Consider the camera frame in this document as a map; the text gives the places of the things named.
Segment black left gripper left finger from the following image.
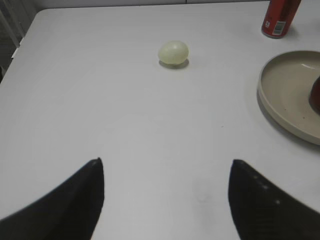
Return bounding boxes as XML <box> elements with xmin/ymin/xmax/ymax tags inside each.
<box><xmin>0</xmin><ymin>158</ymin><xmax>104</xmax><ymax>240</ymax></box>

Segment beige ceramic plate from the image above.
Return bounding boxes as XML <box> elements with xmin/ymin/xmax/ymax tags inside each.
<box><xmin>257</xmin><ymin>50</ymin><xmax>320</xmax><ymax>145</ymax></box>

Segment pale green round fruit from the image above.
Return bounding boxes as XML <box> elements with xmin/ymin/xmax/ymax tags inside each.
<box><xmin>158</xmin><ymin>40</ymin><xmax>189</xmax><ymax>65</ymax></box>

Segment red soda can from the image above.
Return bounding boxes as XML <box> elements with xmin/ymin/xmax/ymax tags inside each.
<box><xmin>261</xmin><ymin>0</ymin><xmax>301</xmax><ymax>39</ymax></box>

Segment dark red apple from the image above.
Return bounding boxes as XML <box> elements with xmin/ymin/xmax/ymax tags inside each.
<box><xmin>309</xmin><ymin>77</ymin><xmax>320</xmax><ymax>113</ymax></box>

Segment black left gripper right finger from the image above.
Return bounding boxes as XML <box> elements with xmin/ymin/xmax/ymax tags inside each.
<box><xmin>228</xmin><ymin>159</ymin><xmax>320</xmax><ymax>240</ymax></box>

